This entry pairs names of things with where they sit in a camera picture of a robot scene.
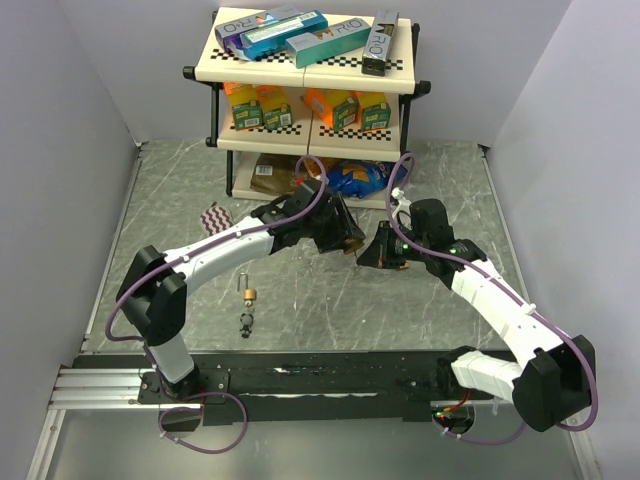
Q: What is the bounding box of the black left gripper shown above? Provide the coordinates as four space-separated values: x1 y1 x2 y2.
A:
302 194 365 254

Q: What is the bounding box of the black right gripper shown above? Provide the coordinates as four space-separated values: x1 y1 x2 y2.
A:
357 220 429 269

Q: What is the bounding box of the small brass padlock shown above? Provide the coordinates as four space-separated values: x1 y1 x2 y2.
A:
237 272 257 304

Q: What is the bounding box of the key with panda keychain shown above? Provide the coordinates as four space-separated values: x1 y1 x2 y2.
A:
239 301 255 339

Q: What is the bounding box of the large brass padlock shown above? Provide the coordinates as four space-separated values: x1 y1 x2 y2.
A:
343 213 366 255

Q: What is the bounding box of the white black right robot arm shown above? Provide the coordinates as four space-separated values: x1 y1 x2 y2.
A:
357 199 596 432

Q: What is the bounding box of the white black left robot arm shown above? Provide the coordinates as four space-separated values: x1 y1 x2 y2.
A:
115 179 365 402

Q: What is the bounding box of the blue chips bag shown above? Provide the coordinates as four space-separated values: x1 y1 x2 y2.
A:
326 160 394 199

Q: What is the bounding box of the orange snack bag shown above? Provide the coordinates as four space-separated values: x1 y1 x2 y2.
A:
300 156 340 181

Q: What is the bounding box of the brown snack bag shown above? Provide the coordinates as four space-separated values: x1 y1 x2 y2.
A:
250 153 309 196

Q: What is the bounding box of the orange green box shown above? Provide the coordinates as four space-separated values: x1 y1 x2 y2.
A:
255 85 293 131
353 91 392 132
223 82 263 130
303 88 358 130

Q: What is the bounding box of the purple striped sponge pad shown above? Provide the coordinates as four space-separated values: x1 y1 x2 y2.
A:
199 202 234 236

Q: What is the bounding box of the cream three-tier shelf rack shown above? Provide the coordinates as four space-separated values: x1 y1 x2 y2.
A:
182 6 432 211

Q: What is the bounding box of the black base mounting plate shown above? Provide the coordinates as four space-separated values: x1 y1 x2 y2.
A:
138 350 486 426

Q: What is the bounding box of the teal RIO box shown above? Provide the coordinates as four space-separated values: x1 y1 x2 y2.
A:
285 17 371 68

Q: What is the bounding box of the silver RIO box right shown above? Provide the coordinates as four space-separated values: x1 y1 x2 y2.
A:
361 10 399 77

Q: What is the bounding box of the blue toothpaste box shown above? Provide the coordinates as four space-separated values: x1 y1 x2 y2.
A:
236 10 328 61

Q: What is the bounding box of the purple RIO box left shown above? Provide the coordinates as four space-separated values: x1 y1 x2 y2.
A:
214 5 301 52

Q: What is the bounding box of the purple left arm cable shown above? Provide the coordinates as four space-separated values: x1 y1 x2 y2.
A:
104 155 329 396

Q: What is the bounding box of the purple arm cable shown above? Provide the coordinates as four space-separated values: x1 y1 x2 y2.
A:
104 155 329 396
387 152 600 432

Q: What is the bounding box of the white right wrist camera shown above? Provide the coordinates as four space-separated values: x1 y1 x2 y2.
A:
391 187 411 222

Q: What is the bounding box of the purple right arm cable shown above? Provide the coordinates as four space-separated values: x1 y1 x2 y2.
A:
387 152 600 432

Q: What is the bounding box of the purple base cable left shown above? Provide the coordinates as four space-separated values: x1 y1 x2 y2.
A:
158 392 248 455

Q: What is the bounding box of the aluminium rail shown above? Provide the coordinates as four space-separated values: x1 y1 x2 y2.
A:
47 364 161 412

